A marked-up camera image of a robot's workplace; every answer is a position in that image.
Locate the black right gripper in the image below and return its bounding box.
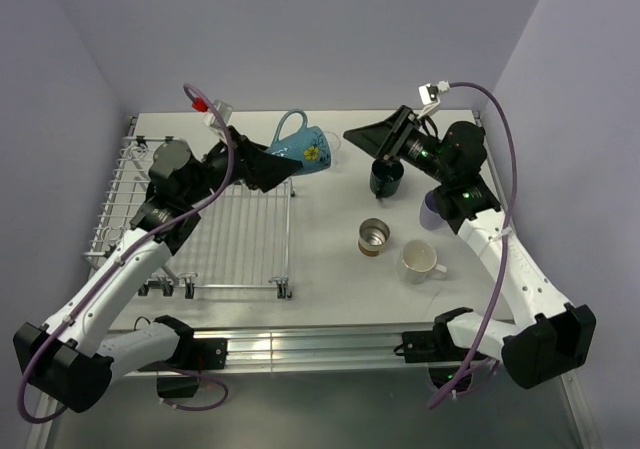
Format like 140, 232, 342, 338
343, 105, 453, 184

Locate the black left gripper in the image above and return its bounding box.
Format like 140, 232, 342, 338
181, 125, 301, 206

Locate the blue floral mug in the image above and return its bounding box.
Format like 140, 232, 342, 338
266, 109, 332, 176

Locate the cream tumbler with brown band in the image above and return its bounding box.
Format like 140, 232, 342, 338
358, 218, 391, 257

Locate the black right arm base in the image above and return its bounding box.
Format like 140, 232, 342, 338
393, 329, 467, 389

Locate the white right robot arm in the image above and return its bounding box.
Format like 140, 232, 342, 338
343, 106, 596, 389

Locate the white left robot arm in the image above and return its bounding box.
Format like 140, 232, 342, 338
13, 127, 302, 424

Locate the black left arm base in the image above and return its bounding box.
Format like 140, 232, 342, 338
139, 337, 228, 400

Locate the dark green mug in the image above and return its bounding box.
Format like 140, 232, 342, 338
369, 160, 404, 199

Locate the clear glass tumbler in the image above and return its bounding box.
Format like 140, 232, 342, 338
325, 131, 342, 167

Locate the lavender plastic cup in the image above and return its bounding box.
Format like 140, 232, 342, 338
419, 191, 444, 231

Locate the white ceramic mug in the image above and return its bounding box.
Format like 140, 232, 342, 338
396, 240, 448, 285

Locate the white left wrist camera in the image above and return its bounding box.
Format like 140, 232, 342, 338
191, 96, 235, 138

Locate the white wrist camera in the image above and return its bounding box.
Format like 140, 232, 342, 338
417, 80, 451, 119
191, 96, 235, 138

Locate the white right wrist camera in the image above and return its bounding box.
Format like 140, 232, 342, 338
417, 80, 451, 119

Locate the white wire dish rack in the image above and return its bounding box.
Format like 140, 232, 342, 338
81, 133, 296, 300

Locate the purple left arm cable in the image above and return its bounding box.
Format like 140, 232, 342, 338
17, 82, 236, 424

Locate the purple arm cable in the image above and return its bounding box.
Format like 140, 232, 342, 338
17, 82, 236, 424
427, 81, 516, 410

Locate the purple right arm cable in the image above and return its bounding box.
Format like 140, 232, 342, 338
427, 81, 516, 410

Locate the aluminium rail frame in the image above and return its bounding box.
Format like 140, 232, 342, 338
24, 111, 606, 449

